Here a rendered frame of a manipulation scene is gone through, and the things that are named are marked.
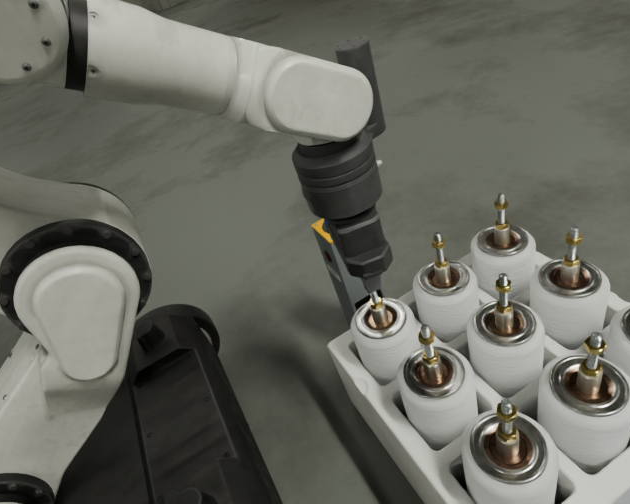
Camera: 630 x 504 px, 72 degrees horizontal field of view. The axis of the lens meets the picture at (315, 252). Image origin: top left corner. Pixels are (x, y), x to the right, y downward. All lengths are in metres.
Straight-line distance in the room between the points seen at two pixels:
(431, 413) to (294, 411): 0.39
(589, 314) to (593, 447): 0.17
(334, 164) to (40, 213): 0.29
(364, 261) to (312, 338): 0.53
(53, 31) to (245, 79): 0.14
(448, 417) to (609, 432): 0.16
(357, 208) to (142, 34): 0.25
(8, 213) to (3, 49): 0.20
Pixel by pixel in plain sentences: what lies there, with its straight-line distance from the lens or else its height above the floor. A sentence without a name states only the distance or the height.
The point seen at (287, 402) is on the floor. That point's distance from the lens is 0.92.
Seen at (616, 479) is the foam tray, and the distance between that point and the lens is 0.62.
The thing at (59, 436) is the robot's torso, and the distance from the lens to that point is 0.67.
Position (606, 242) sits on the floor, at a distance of 1.14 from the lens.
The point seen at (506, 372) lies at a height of 0.21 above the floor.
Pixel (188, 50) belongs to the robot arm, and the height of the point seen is 0.68.
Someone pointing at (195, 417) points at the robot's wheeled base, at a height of 0.19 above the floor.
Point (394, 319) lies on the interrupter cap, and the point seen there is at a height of 0.25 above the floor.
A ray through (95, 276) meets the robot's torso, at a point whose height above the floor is 0.53.
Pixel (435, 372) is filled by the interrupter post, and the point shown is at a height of 0.27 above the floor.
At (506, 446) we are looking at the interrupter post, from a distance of 0.51.
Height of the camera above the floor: 0.74
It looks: 37 degrees down
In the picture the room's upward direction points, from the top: 21 degrees counter-clockwise
